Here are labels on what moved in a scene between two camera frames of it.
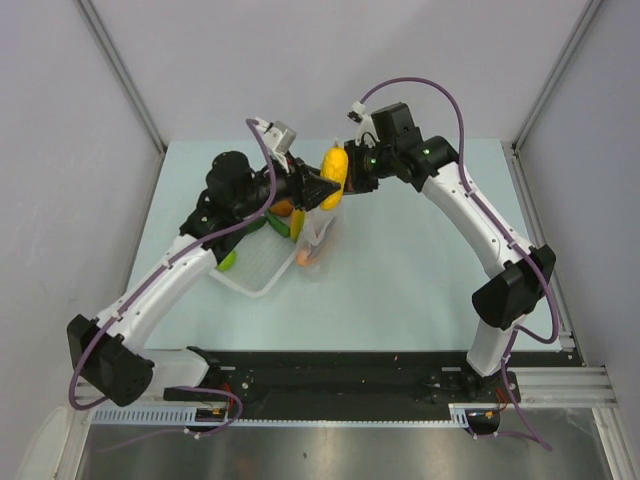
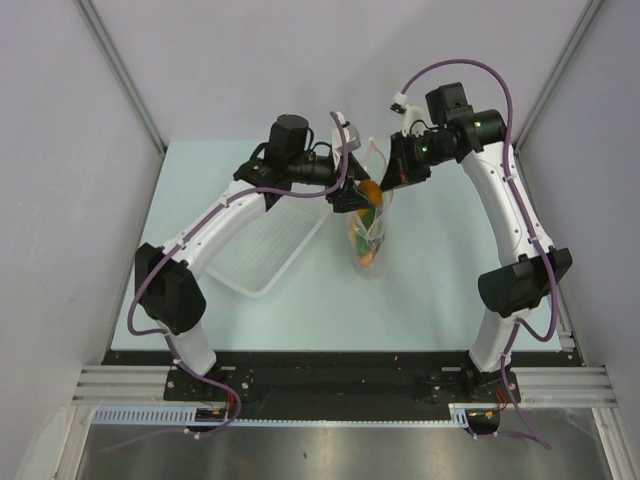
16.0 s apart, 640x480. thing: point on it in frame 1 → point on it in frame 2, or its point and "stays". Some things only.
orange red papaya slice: [303, 259] → [366, 259]
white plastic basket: [262, 256] stays
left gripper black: [304, 184] → [349, 197]
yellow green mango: [296, 222] → [367, 215]
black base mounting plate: [348, 385] stays
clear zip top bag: [321, 242] → [368, 228]
